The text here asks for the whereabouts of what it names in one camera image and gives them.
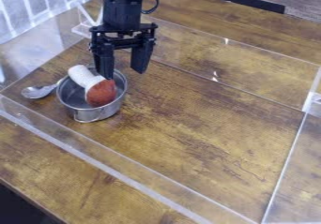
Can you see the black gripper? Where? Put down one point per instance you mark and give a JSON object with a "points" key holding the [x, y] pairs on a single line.
{"points": [[107, 38]]}

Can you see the red plush mushroom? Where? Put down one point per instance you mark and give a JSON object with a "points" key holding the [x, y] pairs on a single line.
{"points": [[100, 90]]}

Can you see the silver metal pot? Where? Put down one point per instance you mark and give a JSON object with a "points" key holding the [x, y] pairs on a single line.
{"points": [[71, 96]]}

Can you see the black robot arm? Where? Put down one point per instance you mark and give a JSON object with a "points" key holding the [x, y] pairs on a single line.
{"points": [[122, 13]]}

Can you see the clear acrylic triangular stand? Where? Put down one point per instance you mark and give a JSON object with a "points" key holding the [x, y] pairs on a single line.
{"points": [[85, 22]]}

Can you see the black bar in background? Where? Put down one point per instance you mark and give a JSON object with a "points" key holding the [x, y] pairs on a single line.
{"points": [[265, 5]]}

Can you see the spoon with yellow-green handle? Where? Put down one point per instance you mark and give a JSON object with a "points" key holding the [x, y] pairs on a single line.
{"points": [[35, 92]]}

